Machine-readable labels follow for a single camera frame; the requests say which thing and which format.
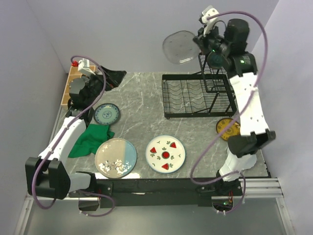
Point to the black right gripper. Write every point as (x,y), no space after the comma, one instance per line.
(200,40)

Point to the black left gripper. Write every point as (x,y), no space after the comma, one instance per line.
(117,77)

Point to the clear glass plate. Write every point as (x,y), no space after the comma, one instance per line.
(179,47)

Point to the light blue patterned plate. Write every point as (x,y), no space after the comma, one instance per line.
(106,114)

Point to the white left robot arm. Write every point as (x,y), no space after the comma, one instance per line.
(46,175)

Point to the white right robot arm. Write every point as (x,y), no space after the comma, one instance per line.
(244,76)

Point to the wooden compartment box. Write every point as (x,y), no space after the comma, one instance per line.
(73,73)

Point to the green cloth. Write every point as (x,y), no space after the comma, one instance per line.
(90,140)

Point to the beige and blue plate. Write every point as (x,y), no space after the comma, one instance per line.
(115,158)

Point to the watermelon pattern white plate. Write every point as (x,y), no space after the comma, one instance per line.
(165,154)

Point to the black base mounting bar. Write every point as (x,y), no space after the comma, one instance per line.
(162,192)

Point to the pale blue scalloped plate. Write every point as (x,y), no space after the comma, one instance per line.
(239,164)

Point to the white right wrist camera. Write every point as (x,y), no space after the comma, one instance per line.
(208,18)

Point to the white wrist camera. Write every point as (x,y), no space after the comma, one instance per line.
(208,18)
(85,66)

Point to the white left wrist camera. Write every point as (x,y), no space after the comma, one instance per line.
(85,66)

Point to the black wire dish rack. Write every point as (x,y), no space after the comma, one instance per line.
(206,93)

